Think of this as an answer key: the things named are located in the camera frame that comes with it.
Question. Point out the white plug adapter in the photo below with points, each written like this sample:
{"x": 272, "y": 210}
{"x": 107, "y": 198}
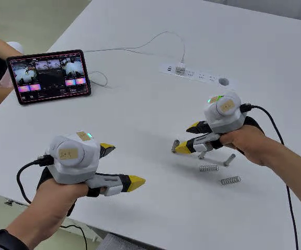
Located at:
{"x": 181, "y": 69}

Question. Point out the black tablet with lit screen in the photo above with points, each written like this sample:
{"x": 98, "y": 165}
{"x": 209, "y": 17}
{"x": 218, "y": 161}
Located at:
{"x": 49, "y": 76}

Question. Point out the short metal pin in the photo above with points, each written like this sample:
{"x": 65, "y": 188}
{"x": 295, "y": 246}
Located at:
{"x": 230, "y": 159}

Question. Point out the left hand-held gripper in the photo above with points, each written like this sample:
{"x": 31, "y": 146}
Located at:
{"x": 72, "y": 166}

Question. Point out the small metal coil spring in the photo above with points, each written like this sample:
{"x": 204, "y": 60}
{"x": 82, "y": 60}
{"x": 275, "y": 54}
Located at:
{"x": 175, "y": 145}
{"x": 209, "y": 168}
{"x": 231, "y": 180}

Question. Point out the black wristwatch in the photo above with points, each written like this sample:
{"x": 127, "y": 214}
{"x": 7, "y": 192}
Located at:
{"x": 2, "y": 240}

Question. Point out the white rounded object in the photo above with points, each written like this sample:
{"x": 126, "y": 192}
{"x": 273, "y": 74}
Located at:
{"x": 16, "y": 47}

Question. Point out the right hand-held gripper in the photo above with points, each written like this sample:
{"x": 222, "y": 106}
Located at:
{"x": 223, "y": 114}

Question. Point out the person's right hand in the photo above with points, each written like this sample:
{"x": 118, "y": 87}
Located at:
{"x": 249, "y": 143}

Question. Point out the person's left hand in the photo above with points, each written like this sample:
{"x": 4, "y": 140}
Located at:
{"x": 54, "y": 203}

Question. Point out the person's left forearm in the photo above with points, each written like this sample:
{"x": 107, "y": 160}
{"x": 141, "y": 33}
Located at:
{"x": 28, "y": 231}

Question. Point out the white power strip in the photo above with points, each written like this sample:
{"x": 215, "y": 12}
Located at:
{"x": 205, "y": 77}

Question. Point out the person's right forearm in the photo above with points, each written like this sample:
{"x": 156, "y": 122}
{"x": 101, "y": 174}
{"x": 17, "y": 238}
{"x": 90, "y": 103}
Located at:
{"x": 293, "y": 174}

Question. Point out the grey mesh chair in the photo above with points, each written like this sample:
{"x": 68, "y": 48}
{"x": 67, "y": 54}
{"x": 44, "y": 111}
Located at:
{"x": 119, "y": 242}

